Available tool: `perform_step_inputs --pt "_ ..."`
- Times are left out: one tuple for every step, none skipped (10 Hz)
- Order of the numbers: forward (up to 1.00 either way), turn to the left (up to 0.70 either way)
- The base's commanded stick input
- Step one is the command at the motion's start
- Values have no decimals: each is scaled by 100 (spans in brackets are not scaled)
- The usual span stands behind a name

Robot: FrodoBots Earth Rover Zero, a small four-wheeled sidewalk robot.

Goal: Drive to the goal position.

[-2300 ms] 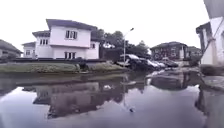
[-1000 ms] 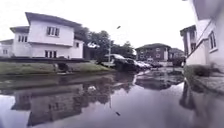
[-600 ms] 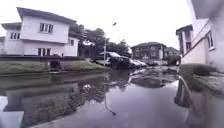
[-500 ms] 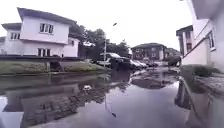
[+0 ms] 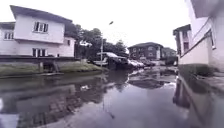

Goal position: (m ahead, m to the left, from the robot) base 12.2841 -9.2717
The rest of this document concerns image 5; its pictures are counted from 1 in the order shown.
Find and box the white and brown building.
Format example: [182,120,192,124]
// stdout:
[172,23,193,57]

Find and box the green hedge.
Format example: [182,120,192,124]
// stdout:
[177,62,218,79]

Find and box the low dark boundary wall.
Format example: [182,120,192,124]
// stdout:
[0,54,82,73]

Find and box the grey brick paved road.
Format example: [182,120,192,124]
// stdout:
[0,65,224,128]

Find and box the dark wet footpath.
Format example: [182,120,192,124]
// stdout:
[172,73,224,128]

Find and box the large water puddle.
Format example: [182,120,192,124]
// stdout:
[0,67,188,128]

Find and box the white house with dark roof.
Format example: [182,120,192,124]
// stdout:
[0,4,78,59]

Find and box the row of parked cars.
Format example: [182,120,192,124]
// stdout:
[92,51,157,71]

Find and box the white boundary wall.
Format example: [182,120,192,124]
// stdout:
[177,29,224,68]

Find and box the row of trees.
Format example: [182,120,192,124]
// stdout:
[64,22,130,61]

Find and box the dark brick building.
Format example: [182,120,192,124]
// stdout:
[127,41,165,62]

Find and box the grass strip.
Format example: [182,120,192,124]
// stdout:
[0,61,104,78]

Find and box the street lamp pole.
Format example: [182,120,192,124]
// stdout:
[99,20,115,68]

